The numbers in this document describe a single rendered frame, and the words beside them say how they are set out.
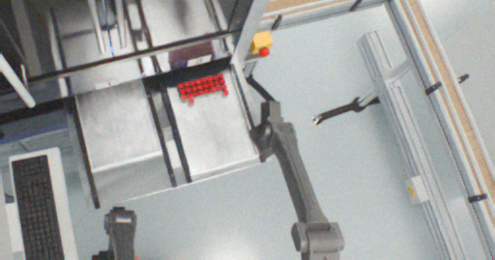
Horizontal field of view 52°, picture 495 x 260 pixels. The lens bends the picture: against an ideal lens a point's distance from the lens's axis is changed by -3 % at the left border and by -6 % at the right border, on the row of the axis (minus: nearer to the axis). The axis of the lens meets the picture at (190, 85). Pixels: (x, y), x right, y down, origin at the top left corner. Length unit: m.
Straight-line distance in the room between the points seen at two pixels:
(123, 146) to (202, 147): 0.29
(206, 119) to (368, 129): 1.36
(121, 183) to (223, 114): 0.46
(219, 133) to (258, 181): 0.94
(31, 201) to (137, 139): 0.46
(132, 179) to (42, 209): 0.36
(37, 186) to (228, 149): 0.72
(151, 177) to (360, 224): 1.43
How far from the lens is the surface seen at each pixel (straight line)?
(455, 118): 2.24
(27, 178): 2.07
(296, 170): 1.37
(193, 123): 2.00
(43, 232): 2.03
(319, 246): 1.24
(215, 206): 2.84
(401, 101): 2.63
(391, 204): 3.11
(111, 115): 2.00
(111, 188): 1.95
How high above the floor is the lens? 2.81
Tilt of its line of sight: 71 degrees down
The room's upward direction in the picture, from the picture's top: 12 degrees clockwise
